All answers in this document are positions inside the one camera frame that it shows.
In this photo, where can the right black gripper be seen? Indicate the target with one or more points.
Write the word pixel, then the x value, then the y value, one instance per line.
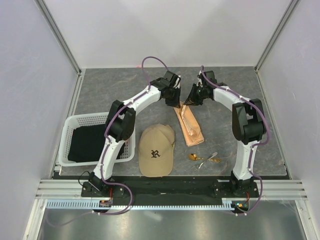
pixel 191 98

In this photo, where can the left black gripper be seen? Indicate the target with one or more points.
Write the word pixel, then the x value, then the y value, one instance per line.
pixel 176 103

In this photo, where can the peach satin napkin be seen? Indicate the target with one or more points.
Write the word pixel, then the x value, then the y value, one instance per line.
pixel 189 125

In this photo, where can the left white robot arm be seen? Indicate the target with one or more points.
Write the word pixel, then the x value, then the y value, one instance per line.
pixel 120 123

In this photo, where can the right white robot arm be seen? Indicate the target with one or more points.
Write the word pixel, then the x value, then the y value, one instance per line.
pixel 248 127

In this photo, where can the tan baseball cap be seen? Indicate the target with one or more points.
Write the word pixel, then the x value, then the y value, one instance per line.
pixel 156 151

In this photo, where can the gold spoon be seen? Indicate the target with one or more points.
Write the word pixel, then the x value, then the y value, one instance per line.
pixel 194 157

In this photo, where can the silver fork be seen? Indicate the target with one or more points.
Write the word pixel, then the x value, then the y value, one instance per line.
pixel 199 165

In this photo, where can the white plastic basket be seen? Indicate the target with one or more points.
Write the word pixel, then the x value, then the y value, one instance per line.
pixel 70 125

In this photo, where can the black folded cloth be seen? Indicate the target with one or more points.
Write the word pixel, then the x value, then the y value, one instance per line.
pixel 87 143

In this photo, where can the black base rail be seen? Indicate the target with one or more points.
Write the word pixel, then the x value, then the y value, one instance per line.
pixel 211 186

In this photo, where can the right aluminium frame post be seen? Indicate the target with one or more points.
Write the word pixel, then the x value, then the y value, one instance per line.
pixel 276 33

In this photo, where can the aluminium frame post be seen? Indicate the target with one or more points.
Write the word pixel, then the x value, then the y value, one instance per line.
pixel 58 34
pixel 276 33

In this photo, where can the white cable duct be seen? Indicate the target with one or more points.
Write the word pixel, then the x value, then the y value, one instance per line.
pixel 89 204

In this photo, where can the left aluminium frame post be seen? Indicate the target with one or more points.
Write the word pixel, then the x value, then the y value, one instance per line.
pixel 58 34

